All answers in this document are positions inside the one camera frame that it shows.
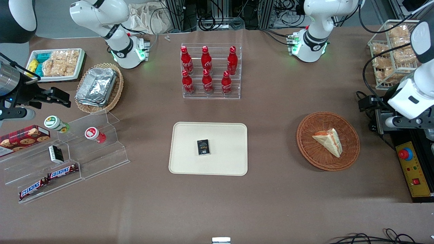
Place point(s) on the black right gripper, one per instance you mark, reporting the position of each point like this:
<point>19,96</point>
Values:
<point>27,95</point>

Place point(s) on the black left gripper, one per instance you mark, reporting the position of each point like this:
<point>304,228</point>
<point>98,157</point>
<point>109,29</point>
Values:
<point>379,102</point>

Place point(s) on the triangular sandwich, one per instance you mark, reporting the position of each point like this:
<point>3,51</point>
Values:
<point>329,142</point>

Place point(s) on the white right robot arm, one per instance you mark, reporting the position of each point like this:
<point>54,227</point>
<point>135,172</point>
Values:
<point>101,13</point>

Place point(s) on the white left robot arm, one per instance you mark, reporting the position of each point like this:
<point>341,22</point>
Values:
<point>315,17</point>

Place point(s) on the white rectangular snack tray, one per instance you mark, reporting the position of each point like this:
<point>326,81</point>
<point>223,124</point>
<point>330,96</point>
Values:
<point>79,62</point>

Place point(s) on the light oval wicker basket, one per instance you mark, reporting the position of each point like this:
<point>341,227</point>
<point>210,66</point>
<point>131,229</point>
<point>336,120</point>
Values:
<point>117,91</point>

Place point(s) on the brown round wicker basket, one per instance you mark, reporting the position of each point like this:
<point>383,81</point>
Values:
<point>308,152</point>

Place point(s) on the beige plastic tray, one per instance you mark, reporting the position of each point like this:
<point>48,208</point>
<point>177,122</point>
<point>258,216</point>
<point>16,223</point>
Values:
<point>223,135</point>

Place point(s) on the green bottle with white cap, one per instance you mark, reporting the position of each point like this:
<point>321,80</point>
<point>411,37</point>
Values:
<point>54,123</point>

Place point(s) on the black countertop appliance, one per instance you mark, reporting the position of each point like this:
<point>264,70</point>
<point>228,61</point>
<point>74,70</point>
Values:
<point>381,126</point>

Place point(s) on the clear rice cracker bag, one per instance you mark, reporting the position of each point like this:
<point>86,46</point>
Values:
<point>52,66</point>
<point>71,61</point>

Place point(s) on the teal snack packet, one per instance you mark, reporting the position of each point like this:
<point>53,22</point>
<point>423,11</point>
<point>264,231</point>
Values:
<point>43,57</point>
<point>39,70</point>

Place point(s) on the clear bagged pastry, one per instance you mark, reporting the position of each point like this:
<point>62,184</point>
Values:
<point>401,42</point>
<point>381,63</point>
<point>379,49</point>
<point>398,32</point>
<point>388,75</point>
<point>404,56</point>

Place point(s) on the aluminium foil container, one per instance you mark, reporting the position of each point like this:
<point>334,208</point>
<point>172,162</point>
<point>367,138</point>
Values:
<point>96,84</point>
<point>91,103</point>

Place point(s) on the yellow snack packet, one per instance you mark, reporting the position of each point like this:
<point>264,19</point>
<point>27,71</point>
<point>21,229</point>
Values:
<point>32,65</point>

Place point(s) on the red bottle with white cap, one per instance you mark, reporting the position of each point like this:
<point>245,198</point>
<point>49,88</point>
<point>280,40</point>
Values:
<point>94,134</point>

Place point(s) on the red chocolate cookie box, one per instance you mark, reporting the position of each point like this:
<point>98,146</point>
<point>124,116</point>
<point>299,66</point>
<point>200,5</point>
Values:
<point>23,139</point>

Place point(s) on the small black white box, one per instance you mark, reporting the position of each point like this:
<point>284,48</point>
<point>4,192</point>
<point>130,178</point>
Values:
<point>56,154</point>

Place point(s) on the clear acrylic step shelf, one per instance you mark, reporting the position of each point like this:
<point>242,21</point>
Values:
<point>95,159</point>

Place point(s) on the snickers chocolate bar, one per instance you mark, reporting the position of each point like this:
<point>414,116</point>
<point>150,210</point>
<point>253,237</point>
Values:
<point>62,171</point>
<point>33,188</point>

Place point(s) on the yellow emergency stop control box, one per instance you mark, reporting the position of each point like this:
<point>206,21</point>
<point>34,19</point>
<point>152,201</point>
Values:
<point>415,176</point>

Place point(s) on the beige cloth bag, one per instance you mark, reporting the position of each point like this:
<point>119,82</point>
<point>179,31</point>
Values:
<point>149,20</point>

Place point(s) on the red cola bottle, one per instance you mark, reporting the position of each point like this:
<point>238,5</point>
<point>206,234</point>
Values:
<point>232,61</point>
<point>226,84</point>
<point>187,84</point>
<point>207,83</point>
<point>186,61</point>
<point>206,61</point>

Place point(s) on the clear acrylic bottle rack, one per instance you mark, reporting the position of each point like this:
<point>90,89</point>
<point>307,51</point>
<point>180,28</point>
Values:
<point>217,93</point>

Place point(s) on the small black snack box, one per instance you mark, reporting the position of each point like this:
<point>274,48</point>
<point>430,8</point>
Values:
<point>203,147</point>

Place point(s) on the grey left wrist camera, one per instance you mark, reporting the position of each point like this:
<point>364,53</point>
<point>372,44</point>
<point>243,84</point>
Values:
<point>394,122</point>

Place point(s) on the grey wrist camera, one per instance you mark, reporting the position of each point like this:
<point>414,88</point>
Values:
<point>17,114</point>
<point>394,122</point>

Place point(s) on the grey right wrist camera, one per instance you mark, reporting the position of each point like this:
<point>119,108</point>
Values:
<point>17,114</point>

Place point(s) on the aluminium frame post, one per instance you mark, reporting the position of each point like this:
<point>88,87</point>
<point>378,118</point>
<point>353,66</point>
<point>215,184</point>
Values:
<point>266,13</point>
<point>176,13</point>

